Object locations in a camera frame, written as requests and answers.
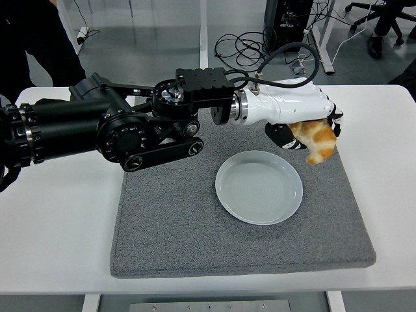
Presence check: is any slanted white desk leg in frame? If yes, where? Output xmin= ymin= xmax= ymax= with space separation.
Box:
xmin=57 ymin=0 xmax=81 ymax=55

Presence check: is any light grey round plate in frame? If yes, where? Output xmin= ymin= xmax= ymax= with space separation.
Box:
xmin=214 ymin=149 xmax=304 ymax=226

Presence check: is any grey felt mat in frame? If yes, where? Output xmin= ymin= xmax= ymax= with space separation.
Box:
xmin=109 ymin=94 xmax=377 ymax=279

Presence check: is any golden croissant bread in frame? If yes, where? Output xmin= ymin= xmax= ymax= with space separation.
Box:
xmin=288 ymin=119 xmax=338 ymax=165

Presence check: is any black computer tower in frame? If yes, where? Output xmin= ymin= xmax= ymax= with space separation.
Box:
xmin=264 ymin=0 xmax=315 ymax=52

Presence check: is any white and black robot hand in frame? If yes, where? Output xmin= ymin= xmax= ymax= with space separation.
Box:
xmin=242 ymin=77 xmax=345 ymax=151

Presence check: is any grey metal plate with screws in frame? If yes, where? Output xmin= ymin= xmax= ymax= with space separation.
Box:
xmin=129 ymin=299 xmax=293 ymax=312

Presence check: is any straight white desk leg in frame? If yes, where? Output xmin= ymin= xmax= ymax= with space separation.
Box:
xmin=198 ymin=0 xmax=209 ymax=71

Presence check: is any white floor cable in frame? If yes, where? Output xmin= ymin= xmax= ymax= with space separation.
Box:
xmin=296 ymin=0 xmax=384 ymax=68

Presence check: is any white table leg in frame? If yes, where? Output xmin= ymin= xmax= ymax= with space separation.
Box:
xmin=81 ymin=294 xmax=101 ymax=312
xmin=326 ymin=291 xmax=347 ymax=312

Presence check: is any coiled black floor cable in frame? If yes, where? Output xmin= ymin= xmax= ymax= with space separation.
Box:
xmin=214 ymin=27 xmax=272 ymax=72

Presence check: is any white power strip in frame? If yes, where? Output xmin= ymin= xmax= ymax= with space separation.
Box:
xmin=76 ymin=26 xmax=90 ymax=45

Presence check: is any black office chair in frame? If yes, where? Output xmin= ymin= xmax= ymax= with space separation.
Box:
xmin=344 ymin=0 xmax=416 ymax=46

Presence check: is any person in black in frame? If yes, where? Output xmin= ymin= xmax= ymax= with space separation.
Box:
xmin=0 ymin=0 xmax=87 ymax=105

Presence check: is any small grey floor box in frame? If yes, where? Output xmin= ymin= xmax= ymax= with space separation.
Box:
xmin=289 ymin=62 xmax=311 ymax=78

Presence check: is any white desk leg with foot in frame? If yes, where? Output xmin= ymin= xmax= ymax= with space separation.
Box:
xmin=311 ymin=0 xmax=336 ymax=75

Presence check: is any black fabric object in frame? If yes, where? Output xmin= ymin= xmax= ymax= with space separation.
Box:
xmin=385 ymin=61 xmax=416 ymax=95

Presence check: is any person's leg with dark shoe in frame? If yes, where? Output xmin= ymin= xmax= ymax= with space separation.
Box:
xmin=367 ymin=0 xmax=396 ymax=60

